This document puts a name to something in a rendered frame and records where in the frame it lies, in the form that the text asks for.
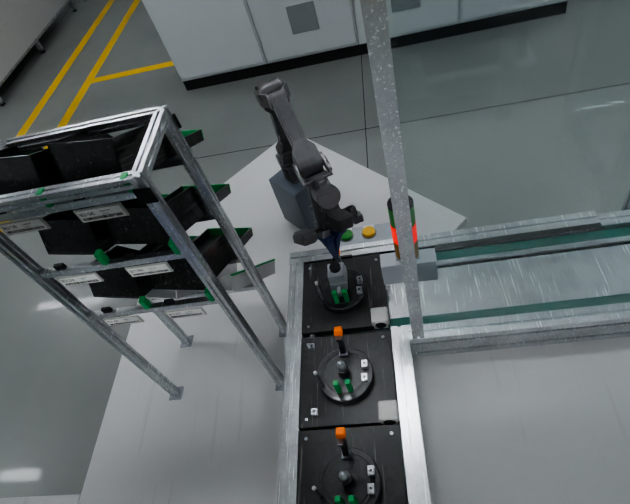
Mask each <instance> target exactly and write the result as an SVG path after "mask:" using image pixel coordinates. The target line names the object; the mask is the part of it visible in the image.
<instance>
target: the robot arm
mask: <svg viewBox="0 0 630 504"><path fill-rule="evenodd" d="M254 94H255V96H256V99H257V101H258V103H259V104H260V106H261V107H262V108H264V110H265V111H266V112H268V113H270V116H271V119H272V122H273V126H274V128H275V131H276V134H277V138H278V142H277V144H276V146H275V148H276V151H277V154H276V155H275V157H276V159H277V162H278V164H279V165H280V167H281V169H282V171H283V173H284V178H285V179H287V180H289V181H291V182H293V183H294V184H297V183H298V182H299V181H300V182H301V184H302V186H303V187H306V186H307V189H308V193H309V197H310V201H311V205H312V206H310V210H311V211H313V213H314V217H315V221H314V222H313V223H314V226H317V228H315V229H308V228H304V229H301V230H299V231H296V232H294V235H293V240H294V243H296V244H299V245H302V246H308V245H310V244H313V243H315V242H316V241H317V239H318V240H320V241H321V242H322V243H323V245H324V246H325V247H326V248H327V250H328V251H329V252H330V253H331V255H332V256H333V257H334V258H338V256H339V248H340V241H341V237H342V235H343V234H344V233H345V232H346V231H347V229H348V228H352V227H353V224H358V223H360V222H363V221H364V218H363V214H362V213H361V212H360V211H358V210H357V209H356V207H355V206H354V205H352V204H351V205H349V206H347V207H346V208H343V209H341V208H340V207H339V204H338V203H339V201H340V198H341V194H340V191H339V189H338V188H337V187H336V186H334V185H333V184H331V183H330V181H329V180H328V177H329V176H331V175H333V173H332V166H331V164H330V163H329V161H328V159H327V158H326V156H325V155H324V154H323V153H322V152H321V151H320V152H319V151H318V149H317V147H316V145H315V144H314V143H312V142H311V141H309V140H307V138H306V136H305V134H304V132H303V130H302V128H301V126H300V124H299V122H298V120H297V117H296V115H295V113H294V111H293V109H292V107H291V105H290V99H289V98H290V96H291V94H290V91H289V88H288V85H287V82H286V81H285V80H284V79H279V77H278V76H276V77H274V78H271V79H269V80H267V81H264V82H262V83H260V84H257V85H256V86H255V91H254ZM323 166H324V167H325V168H326V170H327V171H328V172H327V171H326V170H325V171H324V168H323ZM322 171H323V172H322ZM306 178H307V179H306ZM303 179H305V182H304V181H303ZM324 228H325V229H324Z"/></svg>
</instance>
